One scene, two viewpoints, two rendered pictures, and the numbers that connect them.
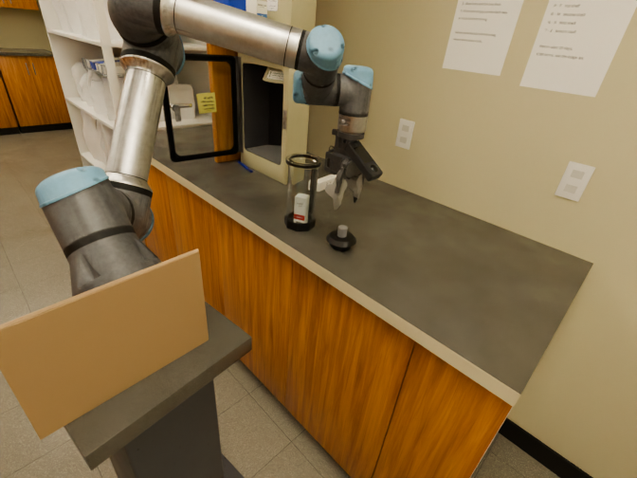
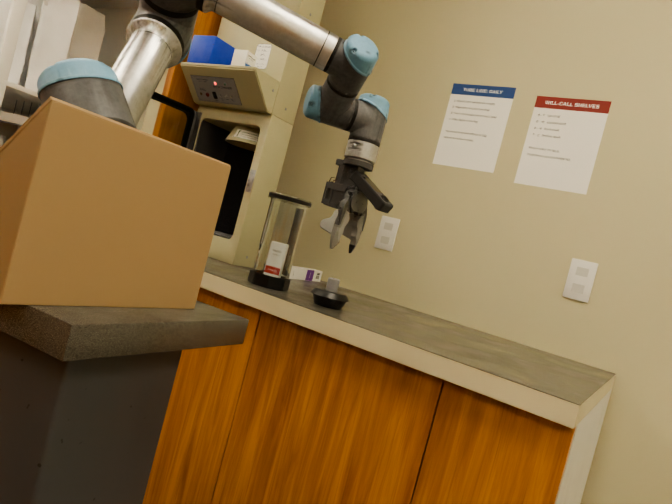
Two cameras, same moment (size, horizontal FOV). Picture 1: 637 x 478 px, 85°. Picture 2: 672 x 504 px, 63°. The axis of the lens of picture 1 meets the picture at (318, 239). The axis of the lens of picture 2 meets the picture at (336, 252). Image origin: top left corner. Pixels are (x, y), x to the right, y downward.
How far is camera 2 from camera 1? 0.55 m
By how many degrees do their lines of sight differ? 31
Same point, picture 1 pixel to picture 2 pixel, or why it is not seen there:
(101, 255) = not seen: hidden behind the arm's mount
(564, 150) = (565, 247)
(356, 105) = (371, 130)
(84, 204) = (108, 91)
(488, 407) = (541, 458)
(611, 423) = not seen: outside the picture
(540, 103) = (536, 200)
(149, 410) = (142, 322)
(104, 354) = (112, 226)
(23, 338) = (74, 133)
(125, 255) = not seen: hidden behind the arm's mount
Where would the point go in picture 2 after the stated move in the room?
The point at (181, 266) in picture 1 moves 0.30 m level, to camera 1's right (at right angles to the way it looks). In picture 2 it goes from (213, 171) to (409, 226)
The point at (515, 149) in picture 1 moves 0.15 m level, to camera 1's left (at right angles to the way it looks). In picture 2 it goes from (515, 247) to (470, 235)
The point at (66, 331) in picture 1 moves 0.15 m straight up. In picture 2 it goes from (104, 160) to (136, 32)
